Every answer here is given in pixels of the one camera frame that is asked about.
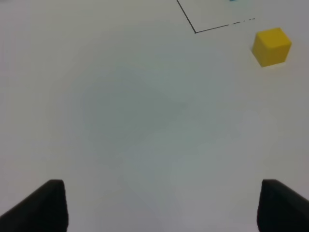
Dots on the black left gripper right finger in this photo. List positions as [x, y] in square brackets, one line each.
[281, 209]

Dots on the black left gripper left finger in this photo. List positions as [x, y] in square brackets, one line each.
[44, 210]

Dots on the yellow block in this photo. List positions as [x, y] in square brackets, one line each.
[271, 47]

